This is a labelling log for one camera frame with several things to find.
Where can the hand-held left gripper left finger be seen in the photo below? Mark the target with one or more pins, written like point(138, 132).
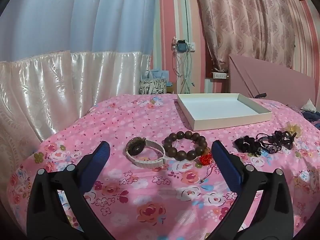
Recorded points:
point(100, 158)

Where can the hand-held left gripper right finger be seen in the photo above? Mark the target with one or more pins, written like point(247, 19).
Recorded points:
point(228, 166)

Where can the red knot charm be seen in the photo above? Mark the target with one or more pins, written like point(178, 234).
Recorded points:
point(206, 159)

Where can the white band wristwatch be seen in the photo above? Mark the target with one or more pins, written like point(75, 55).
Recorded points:
point(135, 148)

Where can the white shallow tray box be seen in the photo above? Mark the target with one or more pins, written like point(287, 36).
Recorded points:
point(220, 110)

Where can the beige flower scrunchie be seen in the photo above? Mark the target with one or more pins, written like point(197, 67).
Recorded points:
point(293, 128)

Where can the pink floral bedsheet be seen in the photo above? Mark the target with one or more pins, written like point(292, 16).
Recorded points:
point(155, 195)

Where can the purple dotted blanket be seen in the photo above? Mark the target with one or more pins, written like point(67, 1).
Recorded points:
point(295, 108)

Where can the black white patterned bag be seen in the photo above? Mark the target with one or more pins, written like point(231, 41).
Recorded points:
point(152, 87)

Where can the white satin curtain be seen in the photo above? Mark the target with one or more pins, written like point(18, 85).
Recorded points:
point(50, 85)

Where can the white power strip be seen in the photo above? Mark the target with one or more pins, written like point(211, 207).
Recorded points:
point(220, 75)

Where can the dark blue blanket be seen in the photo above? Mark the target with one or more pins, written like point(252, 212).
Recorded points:
point(312, 117)

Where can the pink headboard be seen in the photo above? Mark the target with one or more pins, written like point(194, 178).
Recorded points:
point(275, 80)

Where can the white pillow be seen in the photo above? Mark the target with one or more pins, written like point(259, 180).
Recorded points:
point(308, 106)

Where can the light blue gift bag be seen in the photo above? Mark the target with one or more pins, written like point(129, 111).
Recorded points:
point(156, 75)

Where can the blue curtain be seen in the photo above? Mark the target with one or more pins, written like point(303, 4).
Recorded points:
point(75, 17)

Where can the pink patterned curtain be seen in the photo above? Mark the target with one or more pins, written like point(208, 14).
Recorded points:
point(250, 17)

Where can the wall socket with charger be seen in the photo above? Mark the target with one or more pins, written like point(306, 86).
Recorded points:
point(182, 47)

